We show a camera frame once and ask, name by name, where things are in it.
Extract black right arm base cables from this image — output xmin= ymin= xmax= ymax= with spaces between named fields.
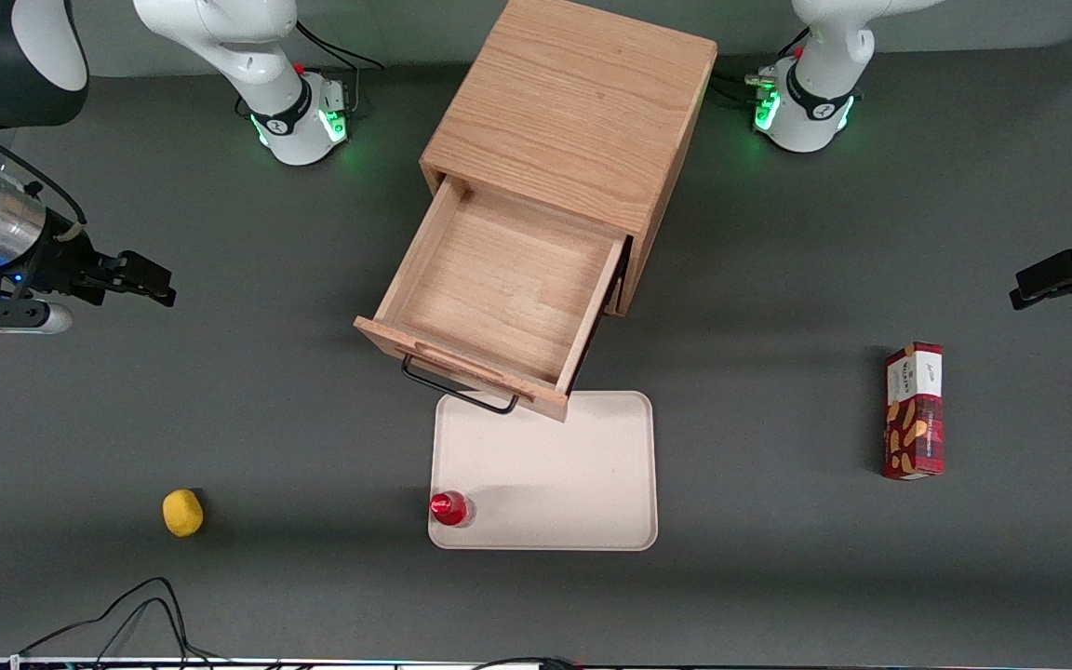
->
xmin=294 ymin=19 xmax=386 ymax=117

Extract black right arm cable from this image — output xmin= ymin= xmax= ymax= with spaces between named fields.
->
xmin=0 ymin=107 xmax=88 ymax=234

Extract wooden drawer cabinet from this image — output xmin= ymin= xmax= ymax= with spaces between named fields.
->
xmin=420 ymin=0 xmax=718 ymax=317

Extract beige plastic tray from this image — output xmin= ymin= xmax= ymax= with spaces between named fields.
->
xmin=428 ymin=391 xmax=659 ymax=552

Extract small red capped bottle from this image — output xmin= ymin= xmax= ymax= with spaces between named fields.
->
xmin=430 ymin=491 xmax=476 ymax=529

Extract black floor cable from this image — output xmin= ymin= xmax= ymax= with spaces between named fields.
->
xmin=15 ymin=577 xmax=248 ymax=670
xmin=471 ymin=656 xmax=583 ymax=670

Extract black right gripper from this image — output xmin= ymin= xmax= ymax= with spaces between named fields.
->
xmin=20 ymin=219 xmax=177 ymax=307

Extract black arm base cables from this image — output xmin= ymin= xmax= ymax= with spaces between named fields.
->
xmin=711 ymin=28 xmax=811 ymax=103
xmin=294 ymin=19 xmax=386 ymax=117

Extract yellow lemon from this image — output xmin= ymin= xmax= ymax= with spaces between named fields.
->
xmin=162 ymin=489 xmax=205 ymax=539

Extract red tartan shortbread box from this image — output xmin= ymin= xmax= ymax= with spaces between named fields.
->
xmin=880 ymin=342 xmax=945 ymax=481

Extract black left arm base cables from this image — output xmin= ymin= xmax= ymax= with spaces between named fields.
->
xmin=711 ymin=28 xmax=811 ymax=103

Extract wooden drawer with black handle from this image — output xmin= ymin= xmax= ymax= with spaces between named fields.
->
xmin=354 ymin=172 xmax=635 ymax=424

